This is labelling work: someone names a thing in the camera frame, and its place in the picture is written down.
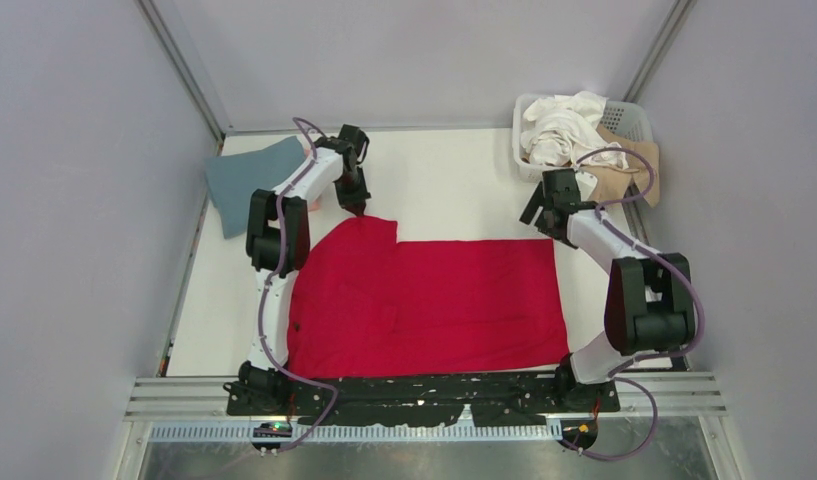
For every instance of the red t shirt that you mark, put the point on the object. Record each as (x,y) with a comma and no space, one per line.
(367,304)

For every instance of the white t shirt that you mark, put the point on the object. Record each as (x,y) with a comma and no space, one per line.
(562,130)

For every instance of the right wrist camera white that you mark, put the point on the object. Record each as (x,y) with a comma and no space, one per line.
(587,184)

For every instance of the aluminium frame rail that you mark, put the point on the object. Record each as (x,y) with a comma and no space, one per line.
(190,409)

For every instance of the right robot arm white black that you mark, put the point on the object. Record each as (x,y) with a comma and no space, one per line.
(651,308)

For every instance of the folded pink t shirt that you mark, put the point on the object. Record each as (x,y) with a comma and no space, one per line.
(313,204)

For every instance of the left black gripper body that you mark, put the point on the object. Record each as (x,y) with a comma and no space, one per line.
(350,187)

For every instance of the folded blue-grey t shirt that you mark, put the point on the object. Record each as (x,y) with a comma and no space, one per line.
(233,179)

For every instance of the white plastic laundry basket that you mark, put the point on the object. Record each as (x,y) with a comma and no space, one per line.
(627,120)

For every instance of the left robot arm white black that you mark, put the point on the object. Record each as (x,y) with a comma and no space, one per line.
(278,242)

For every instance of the beige t shirt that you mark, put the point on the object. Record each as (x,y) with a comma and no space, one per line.
(612,184)

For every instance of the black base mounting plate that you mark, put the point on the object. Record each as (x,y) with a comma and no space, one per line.
(492,399)

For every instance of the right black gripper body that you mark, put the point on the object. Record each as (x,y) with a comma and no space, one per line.
(546,211)

